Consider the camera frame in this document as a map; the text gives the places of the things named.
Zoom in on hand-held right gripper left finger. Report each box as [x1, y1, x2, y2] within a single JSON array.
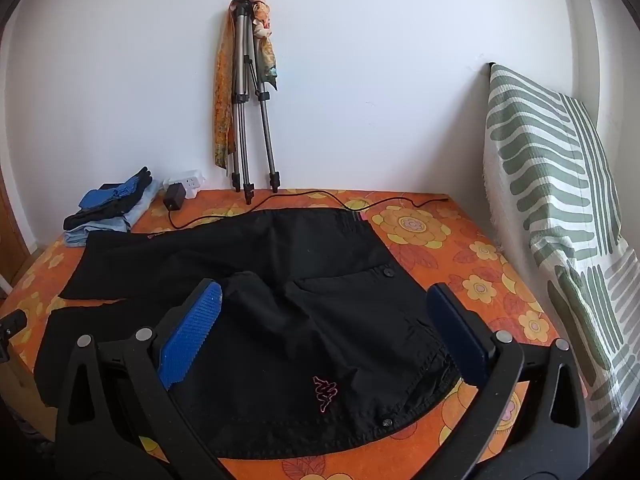
[[54, 280, 236, 480]]

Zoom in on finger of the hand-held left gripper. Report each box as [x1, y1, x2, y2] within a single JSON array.
[[0, 311, 28, 335]]

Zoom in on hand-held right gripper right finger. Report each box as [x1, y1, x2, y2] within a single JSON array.
[[426, 282, 593, 480]]

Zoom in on black pants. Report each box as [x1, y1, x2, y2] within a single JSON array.
[[34, 208, 463, 461]]

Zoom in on orange floral bed sheet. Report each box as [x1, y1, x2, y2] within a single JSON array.
[[0, 187, 566, 480]]

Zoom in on wooden door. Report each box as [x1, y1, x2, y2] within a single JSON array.
[[0, 170, 31, 286]]

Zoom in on folded light blue jeans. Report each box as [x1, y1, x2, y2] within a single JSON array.
[[62, 180, 161, 248]]

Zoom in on folded black cloth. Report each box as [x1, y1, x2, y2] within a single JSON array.
[[64, 195, 146, 231]]

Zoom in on blue knit cloth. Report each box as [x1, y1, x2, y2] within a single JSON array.
[[79, 166, 153, 211]]

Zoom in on white power strip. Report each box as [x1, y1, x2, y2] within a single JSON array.
[[164, 170, 206, 198]]

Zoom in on green striped white pillow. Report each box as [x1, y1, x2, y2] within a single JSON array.
[[481, 62, 640, 456]]

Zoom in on silver tripod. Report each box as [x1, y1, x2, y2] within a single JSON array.
[[231, 0, 281, 205]]

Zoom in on orange patterned scarf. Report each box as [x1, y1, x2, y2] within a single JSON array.
[[214, 0, 280, 170]]

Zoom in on black cable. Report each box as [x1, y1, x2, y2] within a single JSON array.
[[167, 189, 451, 231]]

